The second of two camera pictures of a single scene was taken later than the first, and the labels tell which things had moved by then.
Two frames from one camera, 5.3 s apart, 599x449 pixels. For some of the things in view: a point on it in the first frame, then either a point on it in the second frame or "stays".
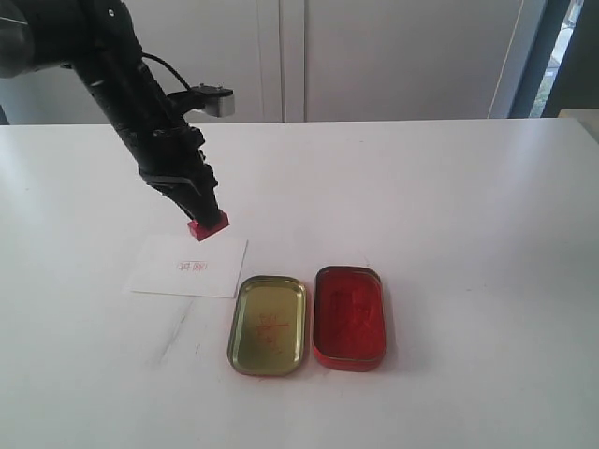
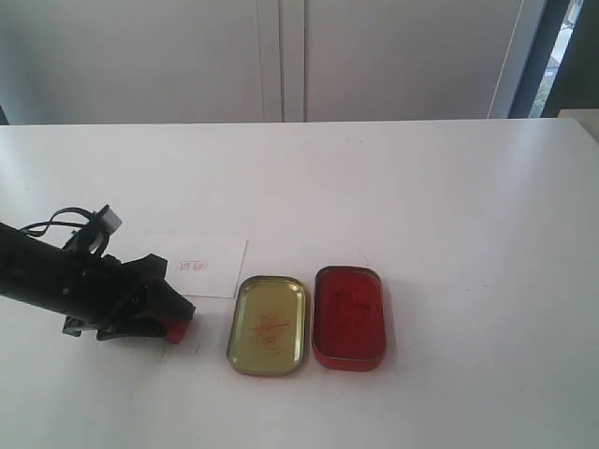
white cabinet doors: x=287 y=60 stays
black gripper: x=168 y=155 → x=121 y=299
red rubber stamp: x=200 y=232 → x=175 y=329
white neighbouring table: x=589 y=118 stays
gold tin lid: x=269 y=325 stays
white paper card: x=182 y=265 stays
